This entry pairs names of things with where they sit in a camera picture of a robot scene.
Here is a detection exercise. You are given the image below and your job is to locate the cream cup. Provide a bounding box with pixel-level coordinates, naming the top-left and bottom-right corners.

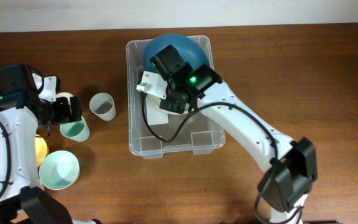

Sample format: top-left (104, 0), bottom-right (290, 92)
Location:
top-left (56, 92), bottom-right (73, 99)

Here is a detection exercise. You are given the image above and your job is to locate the blue plate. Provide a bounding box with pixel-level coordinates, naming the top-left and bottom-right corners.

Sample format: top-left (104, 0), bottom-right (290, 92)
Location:
top-left (142, 34), bottom-right (210, 73)

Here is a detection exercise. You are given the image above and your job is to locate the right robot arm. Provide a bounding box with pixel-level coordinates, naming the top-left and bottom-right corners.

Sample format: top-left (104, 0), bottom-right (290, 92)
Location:
top-left (150, 45), bottom-right (318, 223)

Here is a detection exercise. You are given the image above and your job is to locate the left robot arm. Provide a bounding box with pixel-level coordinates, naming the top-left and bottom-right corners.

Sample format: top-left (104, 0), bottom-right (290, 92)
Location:
top-left (0, 63), bottom-right (82, 223)

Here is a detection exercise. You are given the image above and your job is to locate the clear plastic storage container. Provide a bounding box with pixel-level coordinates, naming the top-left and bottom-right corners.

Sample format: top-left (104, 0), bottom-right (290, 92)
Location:
top-left (126, 39), bottom-right (226, 159)

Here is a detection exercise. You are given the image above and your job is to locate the mint green cup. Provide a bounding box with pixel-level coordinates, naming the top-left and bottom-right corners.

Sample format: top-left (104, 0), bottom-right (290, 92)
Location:
top-left (60, 117), bottom-right (90, 142)

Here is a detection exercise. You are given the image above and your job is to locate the grey cup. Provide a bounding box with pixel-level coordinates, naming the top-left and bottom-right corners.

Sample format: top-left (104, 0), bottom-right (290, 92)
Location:
top-left (89, 93), bottom-right (116, 121)

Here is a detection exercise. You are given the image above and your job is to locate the yellow small bowl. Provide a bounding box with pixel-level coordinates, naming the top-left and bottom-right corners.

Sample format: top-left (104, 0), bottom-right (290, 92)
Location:
top-left (35, 135), bottom-right (49, 167)

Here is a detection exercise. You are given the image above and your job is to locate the mint green small bowl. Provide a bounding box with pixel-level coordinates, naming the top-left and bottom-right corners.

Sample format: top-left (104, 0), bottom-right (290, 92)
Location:
top-left (39, 151), bottom-right (80, 190)

